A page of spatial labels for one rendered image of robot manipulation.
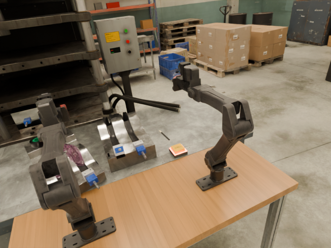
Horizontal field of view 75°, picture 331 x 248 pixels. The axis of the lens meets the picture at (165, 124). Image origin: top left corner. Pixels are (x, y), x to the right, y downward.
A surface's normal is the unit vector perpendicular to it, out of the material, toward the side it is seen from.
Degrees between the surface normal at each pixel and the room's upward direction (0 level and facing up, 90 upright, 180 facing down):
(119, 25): 90
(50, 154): 1
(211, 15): 90
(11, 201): 0
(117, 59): 90
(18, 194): 0
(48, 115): 87
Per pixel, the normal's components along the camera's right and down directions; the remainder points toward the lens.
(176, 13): 0.33, 0.45
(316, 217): -0.10, -0.86
